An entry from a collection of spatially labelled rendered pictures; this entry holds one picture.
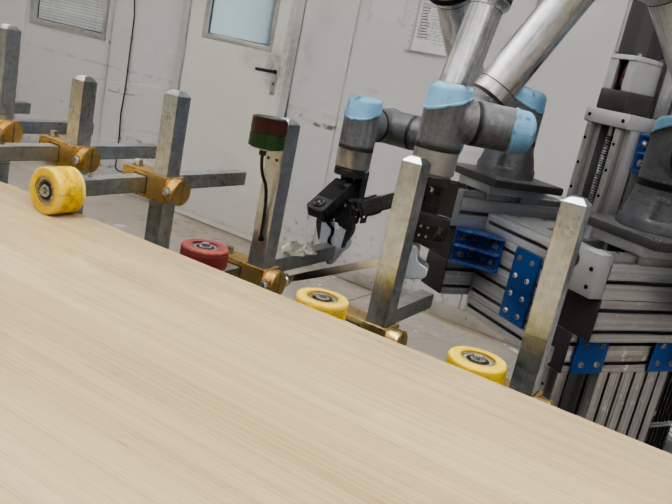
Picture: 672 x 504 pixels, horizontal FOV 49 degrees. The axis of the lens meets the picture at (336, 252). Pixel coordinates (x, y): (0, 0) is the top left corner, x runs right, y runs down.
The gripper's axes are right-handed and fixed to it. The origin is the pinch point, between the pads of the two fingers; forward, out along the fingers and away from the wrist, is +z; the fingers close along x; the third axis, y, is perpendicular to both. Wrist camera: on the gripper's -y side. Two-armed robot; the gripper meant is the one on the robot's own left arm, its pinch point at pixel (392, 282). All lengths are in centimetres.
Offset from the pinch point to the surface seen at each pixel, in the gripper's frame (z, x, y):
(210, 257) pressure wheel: -0.8, -14.8, -28.8
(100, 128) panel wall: 50, 378, -257
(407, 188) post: -18.8, -12.7, -0.3
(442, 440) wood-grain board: -1, -55, 12
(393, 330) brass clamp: 4.0, -12.8, 2.6
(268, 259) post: 0.5, -3.5, -22.0
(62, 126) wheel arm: -6, 42, -90
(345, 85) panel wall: -20, 301, -71
